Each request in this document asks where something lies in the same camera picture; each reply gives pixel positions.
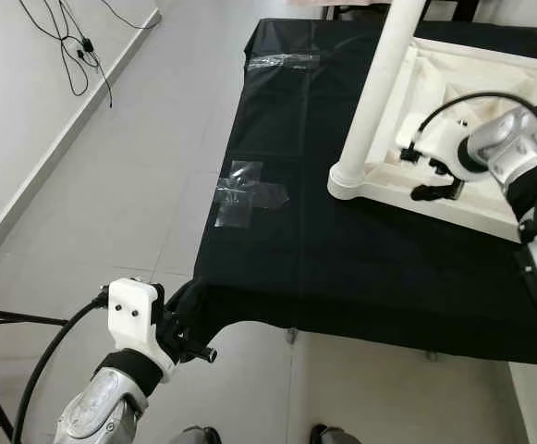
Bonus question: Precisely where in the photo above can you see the grey metal table frame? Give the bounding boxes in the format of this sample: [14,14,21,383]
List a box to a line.
[285,326,437,364]

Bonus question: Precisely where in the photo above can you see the black floor stand leg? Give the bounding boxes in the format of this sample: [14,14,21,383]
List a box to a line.
[0,294,75,436]

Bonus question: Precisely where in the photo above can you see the grey left robot foot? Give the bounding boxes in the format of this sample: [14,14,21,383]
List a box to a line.
[171,425,223,444]

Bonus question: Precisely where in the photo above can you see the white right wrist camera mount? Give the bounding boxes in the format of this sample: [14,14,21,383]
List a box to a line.
[396,120,477,177]

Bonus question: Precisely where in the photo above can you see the white plastic table top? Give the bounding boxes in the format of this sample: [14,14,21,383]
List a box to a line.
[328,37,537,243]

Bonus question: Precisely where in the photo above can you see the grey robot foot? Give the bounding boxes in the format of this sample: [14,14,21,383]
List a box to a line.
[171,425,223,444]
[310,424,361,444]

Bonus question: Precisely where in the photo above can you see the black wall cable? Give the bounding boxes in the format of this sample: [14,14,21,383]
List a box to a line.
[18,0,163,107]

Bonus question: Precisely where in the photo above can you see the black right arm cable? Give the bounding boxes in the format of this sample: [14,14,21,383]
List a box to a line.
[407,90,537,278]

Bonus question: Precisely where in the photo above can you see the clear plastic bag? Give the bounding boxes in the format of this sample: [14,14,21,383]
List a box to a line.
[248,54,323,73]
[213,160,290,228]

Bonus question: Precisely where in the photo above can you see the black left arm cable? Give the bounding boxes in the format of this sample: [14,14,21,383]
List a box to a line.
[11,291,112,444]

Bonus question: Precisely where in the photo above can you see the white plastic table leg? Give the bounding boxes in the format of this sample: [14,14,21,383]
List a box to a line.
[328,0,428,200]

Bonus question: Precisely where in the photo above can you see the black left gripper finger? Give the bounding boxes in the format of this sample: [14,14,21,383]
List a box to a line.
[168,280,204,321]

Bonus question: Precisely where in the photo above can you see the black tablecloth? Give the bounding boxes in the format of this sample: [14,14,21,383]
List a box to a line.
[194,17,537,366]

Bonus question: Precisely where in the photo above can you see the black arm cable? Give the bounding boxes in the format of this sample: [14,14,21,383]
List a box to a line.
[11,291,112,444]
[407,90,537,278]

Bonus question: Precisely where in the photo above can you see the grey right robot foot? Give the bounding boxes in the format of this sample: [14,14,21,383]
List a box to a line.
[310,424,361,444]

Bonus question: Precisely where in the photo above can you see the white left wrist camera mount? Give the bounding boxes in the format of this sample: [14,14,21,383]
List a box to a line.
[107,277,178,376]

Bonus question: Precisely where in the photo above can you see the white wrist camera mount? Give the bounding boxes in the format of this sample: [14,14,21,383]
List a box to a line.
[107,277,178,376]
[396,120,477,177]

